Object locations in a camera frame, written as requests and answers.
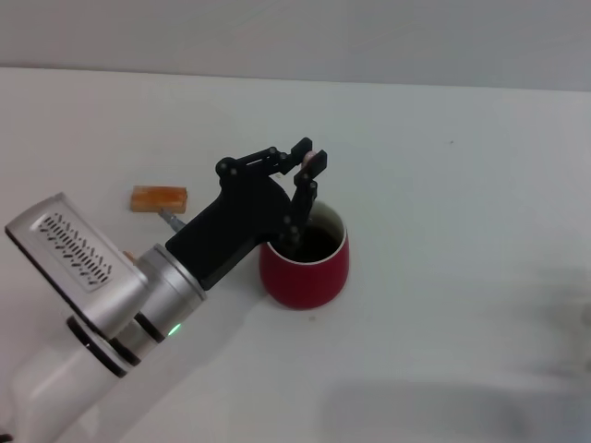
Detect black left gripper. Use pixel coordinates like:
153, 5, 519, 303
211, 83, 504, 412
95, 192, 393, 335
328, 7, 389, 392
164, 137, 330, 293

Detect red ceramic cup with coffee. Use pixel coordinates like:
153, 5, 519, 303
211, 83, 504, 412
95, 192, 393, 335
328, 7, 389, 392
258, 199, 350, 311

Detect metal plug on left gripper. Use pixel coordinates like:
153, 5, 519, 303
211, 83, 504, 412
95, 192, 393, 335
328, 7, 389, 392
156, 208, 185, 233

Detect orange stained wooden block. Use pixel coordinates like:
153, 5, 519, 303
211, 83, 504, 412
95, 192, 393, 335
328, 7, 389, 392
129, 185, 191, 215

